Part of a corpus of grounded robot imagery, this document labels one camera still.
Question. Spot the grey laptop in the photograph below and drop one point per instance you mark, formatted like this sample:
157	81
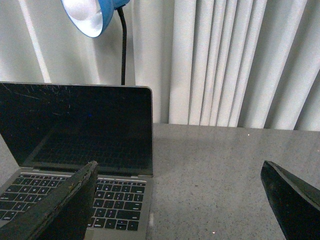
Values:
53	130

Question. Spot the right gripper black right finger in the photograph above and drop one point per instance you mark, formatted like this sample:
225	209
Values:
294	202

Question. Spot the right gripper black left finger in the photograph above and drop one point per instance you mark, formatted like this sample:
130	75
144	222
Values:
62	215

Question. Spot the blue desk lamp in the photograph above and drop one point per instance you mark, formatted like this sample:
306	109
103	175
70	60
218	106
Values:
92	17

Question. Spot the white curtain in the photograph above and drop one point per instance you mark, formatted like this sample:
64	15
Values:
229	63

